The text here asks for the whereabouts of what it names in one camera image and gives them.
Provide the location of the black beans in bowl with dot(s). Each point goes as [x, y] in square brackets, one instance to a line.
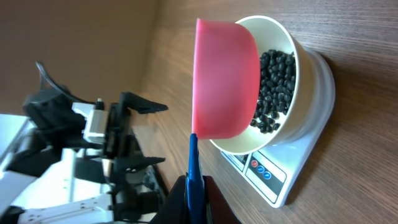
[276, 91]

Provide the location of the pink scoop blue handle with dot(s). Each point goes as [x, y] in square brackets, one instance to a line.
[226, 76]

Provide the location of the cream bowl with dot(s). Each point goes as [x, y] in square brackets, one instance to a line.
[270, 34]

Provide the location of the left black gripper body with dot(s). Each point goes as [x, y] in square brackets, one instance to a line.
[132, 194]

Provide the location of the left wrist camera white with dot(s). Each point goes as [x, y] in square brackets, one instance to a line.
[96, 118]

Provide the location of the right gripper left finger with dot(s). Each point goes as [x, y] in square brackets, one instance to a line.
[175, 209]

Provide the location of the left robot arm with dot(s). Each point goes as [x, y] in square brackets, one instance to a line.
[71, 161]

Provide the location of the white digital kitchen scale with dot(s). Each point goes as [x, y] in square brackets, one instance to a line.
[272, 171]

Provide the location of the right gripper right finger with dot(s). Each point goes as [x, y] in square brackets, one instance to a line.
[217, 210]

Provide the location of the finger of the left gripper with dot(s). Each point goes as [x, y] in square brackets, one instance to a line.
[128, 100]
[132, 165]

